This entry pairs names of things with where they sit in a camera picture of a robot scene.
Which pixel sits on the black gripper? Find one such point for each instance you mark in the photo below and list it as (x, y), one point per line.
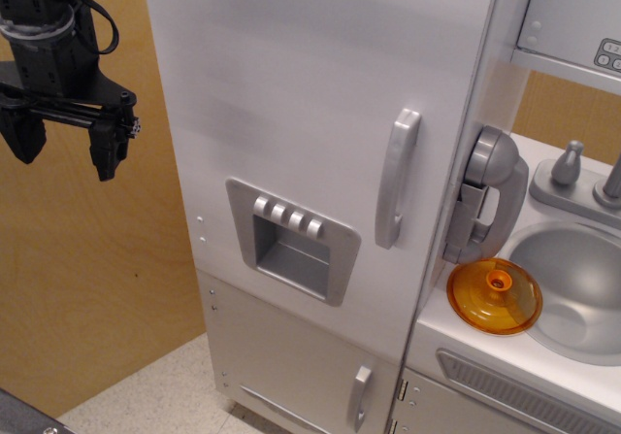
(58, 63)

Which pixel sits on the silver toy fridge door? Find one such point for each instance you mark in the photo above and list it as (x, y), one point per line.
(298, 98)

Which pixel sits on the grey fridge door handle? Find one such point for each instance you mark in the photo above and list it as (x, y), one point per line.
(400, 146)

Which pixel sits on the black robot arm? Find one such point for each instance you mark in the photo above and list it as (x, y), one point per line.
(44, 12)

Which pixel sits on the grey ice dispenser panel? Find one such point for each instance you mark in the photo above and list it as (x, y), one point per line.
(292, 244)

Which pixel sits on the black object bottom left corner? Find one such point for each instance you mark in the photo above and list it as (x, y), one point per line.
(19, 417)

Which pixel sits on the lower freezer door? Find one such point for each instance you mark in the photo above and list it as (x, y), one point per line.
(287, 370)

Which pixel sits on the grey toy telephone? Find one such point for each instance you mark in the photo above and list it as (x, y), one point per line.
(490, 199)

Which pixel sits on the white toy kitchen cabinet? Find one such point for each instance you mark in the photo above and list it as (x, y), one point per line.
(429, 402)

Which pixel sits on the orange transparent pot lid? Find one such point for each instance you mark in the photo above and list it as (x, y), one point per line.
(494, 296)

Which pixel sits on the grey toy faucet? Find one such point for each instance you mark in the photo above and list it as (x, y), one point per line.
(564, 184)

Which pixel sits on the toy microwave with keypad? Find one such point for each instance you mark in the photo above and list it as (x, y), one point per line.
(575, 40)

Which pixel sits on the grey toy sink basin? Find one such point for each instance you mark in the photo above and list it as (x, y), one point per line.
(577, 268)

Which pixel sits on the grey oven vent panel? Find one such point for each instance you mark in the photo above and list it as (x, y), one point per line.
(519, 398)

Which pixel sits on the grey lower door handle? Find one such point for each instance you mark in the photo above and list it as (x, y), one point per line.
(358, 411)

